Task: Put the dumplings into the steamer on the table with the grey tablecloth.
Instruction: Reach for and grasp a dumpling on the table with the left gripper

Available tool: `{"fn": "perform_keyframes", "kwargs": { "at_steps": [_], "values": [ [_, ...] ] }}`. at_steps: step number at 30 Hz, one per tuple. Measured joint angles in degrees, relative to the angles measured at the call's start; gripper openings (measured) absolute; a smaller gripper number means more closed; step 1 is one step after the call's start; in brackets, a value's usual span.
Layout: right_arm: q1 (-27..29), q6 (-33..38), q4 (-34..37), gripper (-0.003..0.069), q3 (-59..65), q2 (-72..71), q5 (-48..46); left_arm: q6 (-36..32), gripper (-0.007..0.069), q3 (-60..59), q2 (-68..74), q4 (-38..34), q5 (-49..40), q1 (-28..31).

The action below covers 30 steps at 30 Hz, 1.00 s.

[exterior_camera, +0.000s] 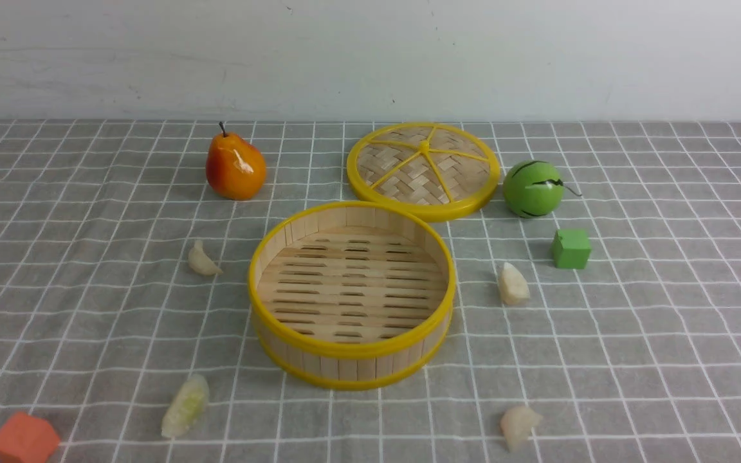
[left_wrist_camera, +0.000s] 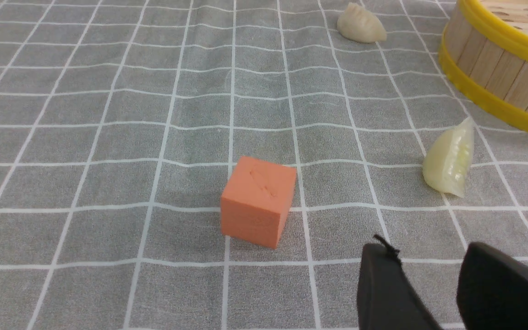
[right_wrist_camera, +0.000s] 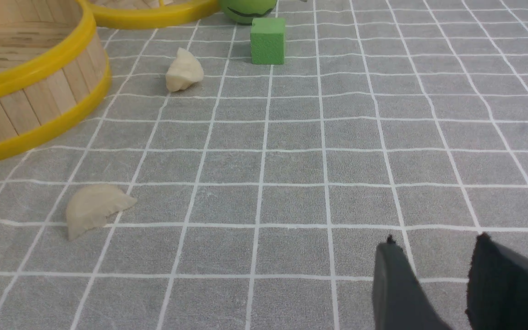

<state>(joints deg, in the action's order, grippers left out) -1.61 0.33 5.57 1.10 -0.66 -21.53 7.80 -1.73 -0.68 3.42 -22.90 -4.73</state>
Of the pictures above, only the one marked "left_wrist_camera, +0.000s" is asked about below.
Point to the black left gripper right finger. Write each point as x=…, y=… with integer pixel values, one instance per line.
x=492, y=290

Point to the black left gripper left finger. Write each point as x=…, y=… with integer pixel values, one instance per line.
x=386, y=299

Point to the translucent yellowish dumpling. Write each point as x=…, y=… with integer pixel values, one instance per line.
x=449, y=159

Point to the pale beige dumpling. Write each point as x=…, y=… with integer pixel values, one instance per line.
x=360, y=25

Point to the bamboo steamer tray yellow rim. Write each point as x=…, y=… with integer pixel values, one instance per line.
x=484, y=53

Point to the orange foam cube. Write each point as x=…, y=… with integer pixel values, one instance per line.
x=256, y=200

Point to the grey checked tablecloth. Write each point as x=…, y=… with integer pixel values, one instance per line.
x=121, y=122

